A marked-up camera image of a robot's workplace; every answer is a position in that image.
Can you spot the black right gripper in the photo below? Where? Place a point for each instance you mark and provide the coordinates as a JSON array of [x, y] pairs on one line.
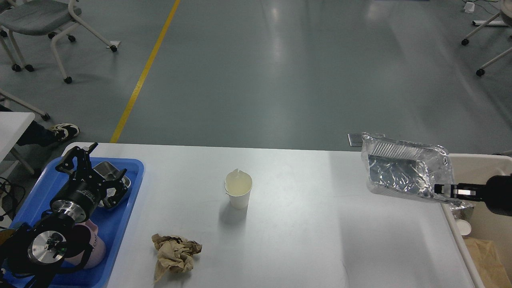
[[496, 193]]

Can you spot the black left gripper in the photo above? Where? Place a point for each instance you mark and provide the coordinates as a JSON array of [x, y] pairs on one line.
[[82, 192]]

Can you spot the stainless steel rectangular tin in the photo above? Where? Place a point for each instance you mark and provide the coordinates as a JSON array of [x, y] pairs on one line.
[[114, 196]]

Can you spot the aluminium foil tray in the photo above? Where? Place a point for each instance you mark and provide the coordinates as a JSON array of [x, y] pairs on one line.
[[408, 170]]

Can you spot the pink ribbed mug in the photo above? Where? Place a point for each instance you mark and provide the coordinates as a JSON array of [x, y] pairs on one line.
[[86, 233]]

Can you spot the brown paper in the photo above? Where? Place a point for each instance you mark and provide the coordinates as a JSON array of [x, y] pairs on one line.
[[490, 268], [175, 254]]

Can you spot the white paper cup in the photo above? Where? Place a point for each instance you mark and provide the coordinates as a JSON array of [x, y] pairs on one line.
[[238, 185]]

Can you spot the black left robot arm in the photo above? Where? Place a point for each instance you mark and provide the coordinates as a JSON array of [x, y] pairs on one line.
[[56, 244]]

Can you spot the small white cup in bin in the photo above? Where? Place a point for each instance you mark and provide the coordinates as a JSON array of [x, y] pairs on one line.
[[463, 226]]

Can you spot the beige plastic bin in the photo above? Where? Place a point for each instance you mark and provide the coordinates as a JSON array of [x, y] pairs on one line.
[[477, 169]]

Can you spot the blue plastic tray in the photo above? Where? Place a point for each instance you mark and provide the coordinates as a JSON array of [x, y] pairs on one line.
[[111, 223]]

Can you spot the brown paper in bin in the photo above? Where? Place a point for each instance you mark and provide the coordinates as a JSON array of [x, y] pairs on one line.
[[490, 268]]

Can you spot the person in dark trousers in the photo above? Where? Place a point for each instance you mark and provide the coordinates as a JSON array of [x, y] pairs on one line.
[[39, 135]]

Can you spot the white side table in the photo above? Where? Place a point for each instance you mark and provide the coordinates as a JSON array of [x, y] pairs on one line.
[[12, 126]]

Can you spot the left floor outlet plate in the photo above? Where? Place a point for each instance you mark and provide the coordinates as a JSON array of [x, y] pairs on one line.
[[355, 139]]

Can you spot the grey office chair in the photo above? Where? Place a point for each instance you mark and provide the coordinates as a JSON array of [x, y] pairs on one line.
[[44, 17]]

